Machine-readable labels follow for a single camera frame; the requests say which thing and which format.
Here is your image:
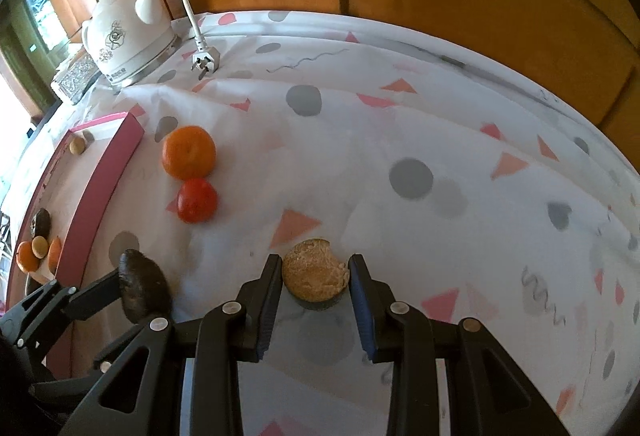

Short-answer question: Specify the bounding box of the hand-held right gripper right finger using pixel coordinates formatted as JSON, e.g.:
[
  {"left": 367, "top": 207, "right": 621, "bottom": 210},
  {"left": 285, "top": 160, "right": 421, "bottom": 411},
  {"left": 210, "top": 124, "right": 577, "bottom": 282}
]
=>
[{"left": 348, "top": 253, "right": 571, "bottom": 436}]

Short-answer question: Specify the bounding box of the large orange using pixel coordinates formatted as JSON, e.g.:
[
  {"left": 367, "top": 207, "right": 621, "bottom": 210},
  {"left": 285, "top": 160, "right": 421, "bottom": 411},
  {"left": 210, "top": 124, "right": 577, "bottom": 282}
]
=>
[{"left": 15, "top": 241, "right": 40, "bottom": 273}]

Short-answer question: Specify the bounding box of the patterned tissue box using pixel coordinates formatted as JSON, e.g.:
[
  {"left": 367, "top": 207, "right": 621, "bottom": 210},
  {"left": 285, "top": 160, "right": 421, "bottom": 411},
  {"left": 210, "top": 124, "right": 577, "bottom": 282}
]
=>
[{"left": 51, "top": 51, "right": 101, "bottom": 104}]

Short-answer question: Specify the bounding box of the white ceramic electric kettle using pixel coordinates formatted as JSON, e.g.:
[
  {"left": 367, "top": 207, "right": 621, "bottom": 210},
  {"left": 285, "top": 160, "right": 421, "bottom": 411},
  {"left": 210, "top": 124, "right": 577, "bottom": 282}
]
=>
[{"left": 81, "top": 0, "right": 178, "bottom": 84}]

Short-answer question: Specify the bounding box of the dark brown cut fruit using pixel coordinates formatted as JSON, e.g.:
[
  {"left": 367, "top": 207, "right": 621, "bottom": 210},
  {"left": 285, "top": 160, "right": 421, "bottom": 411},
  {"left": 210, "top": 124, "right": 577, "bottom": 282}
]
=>
[
  {"left": 118, "top": 249, "right": 172, "bottom": 324},
  {"left": 29, "top": 209, "right": 52, "bottom": 237}
]

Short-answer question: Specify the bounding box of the brown cylinder with tan top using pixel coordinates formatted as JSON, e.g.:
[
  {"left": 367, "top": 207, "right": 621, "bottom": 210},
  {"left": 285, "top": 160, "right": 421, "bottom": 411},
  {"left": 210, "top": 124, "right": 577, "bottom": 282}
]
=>
[{"left": 281, "top": 239, "right": 351, "bottom": 312}]

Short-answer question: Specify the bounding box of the white power cord with plug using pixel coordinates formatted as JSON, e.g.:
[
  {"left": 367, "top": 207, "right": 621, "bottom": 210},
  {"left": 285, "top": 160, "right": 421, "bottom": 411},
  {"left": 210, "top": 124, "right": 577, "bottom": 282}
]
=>
[{"left": 180, "top": 0, "right": 221, "bottom": 80}]

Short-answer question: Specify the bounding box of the window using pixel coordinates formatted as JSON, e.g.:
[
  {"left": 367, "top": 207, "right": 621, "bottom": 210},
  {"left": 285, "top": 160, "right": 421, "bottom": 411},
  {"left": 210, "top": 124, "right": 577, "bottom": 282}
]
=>
[{"left": 0, "top": 0, "right": 83, "bottom": 117}]

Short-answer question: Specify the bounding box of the red tomato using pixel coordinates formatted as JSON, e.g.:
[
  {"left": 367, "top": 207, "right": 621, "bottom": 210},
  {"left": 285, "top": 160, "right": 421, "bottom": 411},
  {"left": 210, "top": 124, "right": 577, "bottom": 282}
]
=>
[{"left": 176, "top": 177, "right": 219, "bottom": 223}]

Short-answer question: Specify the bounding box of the small orange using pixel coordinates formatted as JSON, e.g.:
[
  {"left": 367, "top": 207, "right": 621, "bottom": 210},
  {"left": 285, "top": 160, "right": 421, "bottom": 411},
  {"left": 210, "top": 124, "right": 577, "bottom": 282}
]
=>
[{"left": 161, "top": 126, "right": 217, "bottom": 180}]

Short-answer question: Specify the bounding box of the pink shallow tray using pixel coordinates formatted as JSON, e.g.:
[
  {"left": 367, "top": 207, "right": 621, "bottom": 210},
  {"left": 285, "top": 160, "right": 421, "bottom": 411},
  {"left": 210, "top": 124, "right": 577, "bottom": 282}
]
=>
[{"left": 7, "top": 112, "right": 146, "bottom": 377}]

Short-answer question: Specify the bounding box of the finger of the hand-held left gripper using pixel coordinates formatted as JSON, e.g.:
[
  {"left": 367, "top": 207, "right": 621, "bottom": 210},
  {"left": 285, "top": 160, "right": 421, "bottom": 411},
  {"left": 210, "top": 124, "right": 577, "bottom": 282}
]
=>
[
  {"left": 67, "top": 266, "right": 126, "bottom": 324},
  {"left": 92, "top": 319, "right": 156, "bottom": 372}
]

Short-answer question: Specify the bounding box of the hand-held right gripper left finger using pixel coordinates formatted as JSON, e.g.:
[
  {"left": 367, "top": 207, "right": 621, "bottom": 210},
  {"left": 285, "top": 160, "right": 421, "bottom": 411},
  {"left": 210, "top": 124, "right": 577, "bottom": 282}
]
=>
[{"left": 62, "top": 253, "right": 284, "bottom": 436}]

